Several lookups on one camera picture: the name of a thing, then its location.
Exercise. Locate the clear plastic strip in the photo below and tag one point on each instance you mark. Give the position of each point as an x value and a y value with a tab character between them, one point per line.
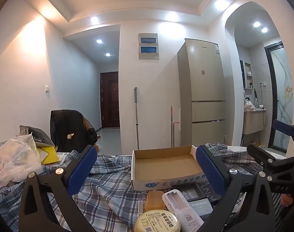
140	209

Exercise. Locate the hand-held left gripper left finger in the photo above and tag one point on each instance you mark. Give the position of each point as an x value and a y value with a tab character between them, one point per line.
81	168

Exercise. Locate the white printed carton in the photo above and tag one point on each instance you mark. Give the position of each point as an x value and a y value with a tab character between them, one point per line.
62	158

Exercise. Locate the black jacket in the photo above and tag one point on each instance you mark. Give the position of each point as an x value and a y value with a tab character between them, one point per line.
64	128

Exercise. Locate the white remote control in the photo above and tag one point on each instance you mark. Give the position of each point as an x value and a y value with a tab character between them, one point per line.
183	212

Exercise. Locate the white light switch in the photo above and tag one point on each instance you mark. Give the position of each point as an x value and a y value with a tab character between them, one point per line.
47	88

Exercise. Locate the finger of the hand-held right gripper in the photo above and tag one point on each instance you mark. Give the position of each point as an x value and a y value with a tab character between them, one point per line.
281	127
263	162

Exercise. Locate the white plastic bag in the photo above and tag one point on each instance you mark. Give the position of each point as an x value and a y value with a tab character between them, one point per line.
13	157

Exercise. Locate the grey cloth bag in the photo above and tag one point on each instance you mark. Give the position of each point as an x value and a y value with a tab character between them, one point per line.
36	134

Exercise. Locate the dark brown door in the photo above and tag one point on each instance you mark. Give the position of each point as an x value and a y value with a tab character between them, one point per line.
110	99

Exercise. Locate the pile of towels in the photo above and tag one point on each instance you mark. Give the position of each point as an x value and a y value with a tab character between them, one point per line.
249	105

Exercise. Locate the brown garment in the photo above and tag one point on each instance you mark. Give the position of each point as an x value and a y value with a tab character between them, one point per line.
85	123

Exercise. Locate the wall electrical panel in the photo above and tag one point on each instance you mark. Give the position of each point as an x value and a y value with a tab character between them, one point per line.
148	46

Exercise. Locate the wall niche shelf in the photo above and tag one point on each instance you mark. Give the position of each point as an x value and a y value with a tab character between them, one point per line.
249	75

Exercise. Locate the yellow bag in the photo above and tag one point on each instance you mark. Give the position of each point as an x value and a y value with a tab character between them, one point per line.
49	156

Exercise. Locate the frosted glass door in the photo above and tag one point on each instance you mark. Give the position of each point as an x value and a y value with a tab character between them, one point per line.
282	89

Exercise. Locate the round cream-lidded jar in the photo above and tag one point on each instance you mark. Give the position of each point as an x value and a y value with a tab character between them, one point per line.
156	222

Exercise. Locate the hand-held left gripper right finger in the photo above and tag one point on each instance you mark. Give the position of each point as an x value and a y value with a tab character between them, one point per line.
209	170

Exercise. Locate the orange plastic lid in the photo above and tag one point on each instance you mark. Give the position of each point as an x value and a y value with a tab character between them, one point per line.
155	200

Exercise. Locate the blue plaid cloth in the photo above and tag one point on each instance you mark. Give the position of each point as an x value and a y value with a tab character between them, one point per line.
108	193

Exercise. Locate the shallow cardboard box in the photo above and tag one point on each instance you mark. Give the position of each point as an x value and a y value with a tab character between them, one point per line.
161	164

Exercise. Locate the recessed ceiling spotlights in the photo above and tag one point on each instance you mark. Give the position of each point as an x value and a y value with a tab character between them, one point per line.
172	17

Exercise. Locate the beige refrigerator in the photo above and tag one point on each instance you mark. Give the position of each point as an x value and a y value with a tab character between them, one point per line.
205	89

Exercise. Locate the small paper box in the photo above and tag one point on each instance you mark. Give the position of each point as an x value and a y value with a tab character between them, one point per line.
200	209

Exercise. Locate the bathroom mirror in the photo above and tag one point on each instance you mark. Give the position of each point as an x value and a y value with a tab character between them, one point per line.
242	73

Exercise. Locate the person's right hand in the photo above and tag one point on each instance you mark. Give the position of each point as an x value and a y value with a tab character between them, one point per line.
286	201

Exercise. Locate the black gift box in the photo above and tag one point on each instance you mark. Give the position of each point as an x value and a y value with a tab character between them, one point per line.
185	191

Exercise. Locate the small cardboard box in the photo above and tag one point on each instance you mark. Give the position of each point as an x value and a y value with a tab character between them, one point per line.
96	148

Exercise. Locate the beige sink cabinet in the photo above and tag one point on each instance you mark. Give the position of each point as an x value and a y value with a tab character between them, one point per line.
254	122

